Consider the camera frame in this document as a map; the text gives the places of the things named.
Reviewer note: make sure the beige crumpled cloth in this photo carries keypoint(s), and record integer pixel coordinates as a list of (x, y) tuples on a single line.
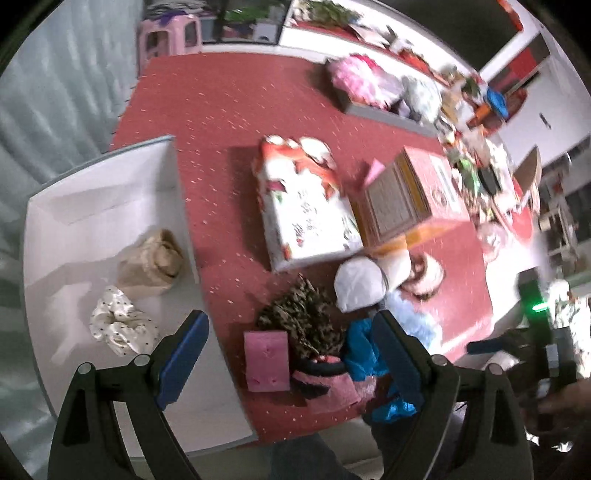
[(152, 263)]

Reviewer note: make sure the leopard print scarf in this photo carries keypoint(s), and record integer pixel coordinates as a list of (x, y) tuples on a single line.
[(304, 318)]

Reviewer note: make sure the light pink fluffy yarn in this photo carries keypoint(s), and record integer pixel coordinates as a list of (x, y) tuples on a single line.
[(364, 83)]

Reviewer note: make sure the light blue cloth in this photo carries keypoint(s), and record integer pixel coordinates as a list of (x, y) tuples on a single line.
[(418, 323)]

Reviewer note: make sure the white cap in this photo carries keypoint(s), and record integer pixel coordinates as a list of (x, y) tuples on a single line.
[(360, 286)]

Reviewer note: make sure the green plant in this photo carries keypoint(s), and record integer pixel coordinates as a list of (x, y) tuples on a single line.
[(328, 11)]

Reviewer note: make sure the white storage box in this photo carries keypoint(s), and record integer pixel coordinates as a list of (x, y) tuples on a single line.
[(92, 207)]

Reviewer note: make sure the grey green fluffy yarn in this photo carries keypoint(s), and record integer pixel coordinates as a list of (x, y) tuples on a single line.
[(422, 97)]

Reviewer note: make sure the pink sponge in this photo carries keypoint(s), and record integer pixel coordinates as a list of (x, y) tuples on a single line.
[(374, 171), (265, 362)]

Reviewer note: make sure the white polka dot cloth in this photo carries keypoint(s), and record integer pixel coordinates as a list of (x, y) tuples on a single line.
[(120, 318)]

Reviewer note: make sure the floral printed clothing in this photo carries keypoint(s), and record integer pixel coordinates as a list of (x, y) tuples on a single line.
[(570, 318)]

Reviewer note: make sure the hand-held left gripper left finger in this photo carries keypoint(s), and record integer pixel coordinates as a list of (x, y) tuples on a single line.
[(184, 355)]

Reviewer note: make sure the person's dark trousers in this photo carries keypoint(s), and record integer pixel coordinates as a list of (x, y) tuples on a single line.
[(323, 459)]

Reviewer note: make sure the pink plastic stool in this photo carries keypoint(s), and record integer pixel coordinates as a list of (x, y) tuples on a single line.
[(168, 39)]

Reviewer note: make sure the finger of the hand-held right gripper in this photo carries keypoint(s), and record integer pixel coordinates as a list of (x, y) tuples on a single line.
[(489, 346)]

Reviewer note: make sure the orange pink gift box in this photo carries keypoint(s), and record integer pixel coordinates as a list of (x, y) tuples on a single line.
[(392, 203)]

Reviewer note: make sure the white red display counter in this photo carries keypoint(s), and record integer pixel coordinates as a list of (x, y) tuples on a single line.
[(323, 44)]

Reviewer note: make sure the pile of assorted small goods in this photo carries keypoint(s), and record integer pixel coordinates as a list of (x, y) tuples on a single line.
[(475, 157)]

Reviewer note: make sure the red speckled mat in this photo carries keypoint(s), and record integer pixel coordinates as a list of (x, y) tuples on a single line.
[(221, 106)]

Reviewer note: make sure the pink black knit item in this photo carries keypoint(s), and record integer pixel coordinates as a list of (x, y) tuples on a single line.
[(330, 385)]

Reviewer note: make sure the hot pink fluffy yarn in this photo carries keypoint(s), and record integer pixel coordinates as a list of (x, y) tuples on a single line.
[(358, 61)]

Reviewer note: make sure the glass front cabinet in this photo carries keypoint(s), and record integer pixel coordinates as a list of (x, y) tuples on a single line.
[(249, 23)]

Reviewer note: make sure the brown white plush item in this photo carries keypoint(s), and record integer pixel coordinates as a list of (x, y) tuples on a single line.
[(422, 277)]

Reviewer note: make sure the grey tray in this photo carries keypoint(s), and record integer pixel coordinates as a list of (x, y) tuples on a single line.
[(369, 113)]

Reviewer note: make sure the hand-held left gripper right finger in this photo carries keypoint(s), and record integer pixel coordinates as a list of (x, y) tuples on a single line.
[(397, 364)]

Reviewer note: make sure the person's right hand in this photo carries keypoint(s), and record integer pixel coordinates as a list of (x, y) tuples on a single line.
[(556, 406)]

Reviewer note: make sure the flower printed tissue pack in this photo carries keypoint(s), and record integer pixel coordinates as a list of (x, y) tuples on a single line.
[(300, 207)]

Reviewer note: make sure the stack of folded cloths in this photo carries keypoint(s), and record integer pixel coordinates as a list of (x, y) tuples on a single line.
[(178, 5)]

